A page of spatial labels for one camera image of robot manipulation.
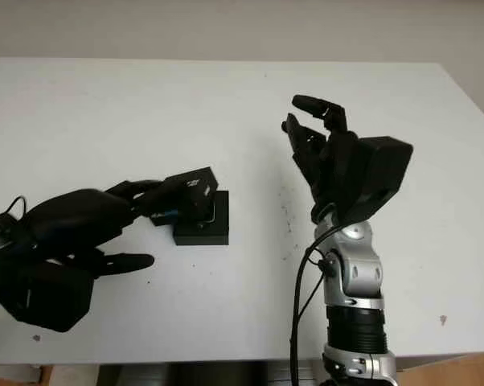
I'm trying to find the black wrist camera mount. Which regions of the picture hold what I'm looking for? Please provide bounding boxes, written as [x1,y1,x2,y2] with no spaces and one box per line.
[0,259,96,334]
[340,136,414,225]

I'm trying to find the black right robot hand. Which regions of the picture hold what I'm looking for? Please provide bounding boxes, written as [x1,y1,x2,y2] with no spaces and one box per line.
[281,94,371,223]

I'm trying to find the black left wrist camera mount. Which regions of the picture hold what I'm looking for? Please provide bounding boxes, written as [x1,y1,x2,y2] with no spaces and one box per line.
[0,259,96,334]

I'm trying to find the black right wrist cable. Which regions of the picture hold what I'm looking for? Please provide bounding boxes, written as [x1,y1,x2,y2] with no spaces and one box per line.
[289,223,343,386]

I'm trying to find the black box base foam insert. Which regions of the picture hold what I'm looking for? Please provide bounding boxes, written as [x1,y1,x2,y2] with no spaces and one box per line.
[173,190,231,247]

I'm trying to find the black RealSense printed box lid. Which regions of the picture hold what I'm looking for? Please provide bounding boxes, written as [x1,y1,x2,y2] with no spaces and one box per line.
[150,166,219,227]

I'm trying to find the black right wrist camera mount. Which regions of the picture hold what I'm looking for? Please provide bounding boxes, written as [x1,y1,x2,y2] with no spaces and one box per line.
[340,136,414,225]

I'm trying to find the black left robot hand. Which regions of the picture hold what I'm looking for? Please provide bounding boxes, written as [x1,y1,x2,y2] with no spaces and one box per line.
[19,176,195,281]

